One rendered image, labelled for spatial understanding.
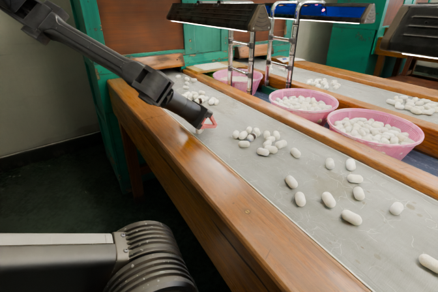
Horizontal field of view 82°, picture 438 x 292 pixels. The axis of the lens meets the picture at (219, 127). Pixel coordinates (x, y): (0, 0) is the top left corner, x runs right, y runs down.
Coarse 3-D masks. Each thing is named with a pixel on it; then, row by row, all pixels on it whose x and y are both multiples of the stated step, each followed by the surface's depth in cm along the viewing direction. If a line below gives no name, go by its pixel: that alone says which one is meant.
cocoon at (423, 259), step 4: (420, 256) 40; (424, 256) 39; (428, 256) 39; (420, 260) 40; (424, 260) 39; (428, 260) 39; (432, 260) 39; (436, 260) 39; (424, 264) 39; (428, 264) 39; (432, 264) 38; (436, 264) 38; (428, 268) 39; (432, 268) 38; (436, 268) 38; (436, 272) 38
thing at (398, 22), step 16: (400, 16) 41; (416, 16) 40; (432, 16) 38; (400, 32) 41; (416, 32) 39; (432, 32) 38; (384, 48) 43; (400, 48) 41; (416, 48) 39; (432, 48) 37
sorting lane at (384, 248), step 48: (192, 96) 111; (288, 144) 74; (288, 192) 55; (336, 192) 55; (384, 192) 55; (336, 240) 44; (384, 240) 44; (432, 240) 44; (384, 288) 37; (432, 288) 37
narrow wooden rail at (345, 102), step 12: (264, 72) 139; (264, 84) 138; (276, 84) 130; (300, 84) 119; (336, 96) 104; (336, 108) 104; (372, 108) 92; (384, 108) 92; (396, 120) 86; (408, 120) 83; (420, 120) 83; (432, 132) 78; (420, 144) 81; (432, 144) 78; (432, 156) 79
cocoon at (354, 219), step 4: (344, 212) 48; (348, 212) 47; (352, 212) 47; (344, 216) 47; (348, 216) 47; (352, 216) 47; (356, 216) 46; (348, 220) 47; (352, 220) 46; (356, 220) 46; (360, 220) 46; (356, 224) 46
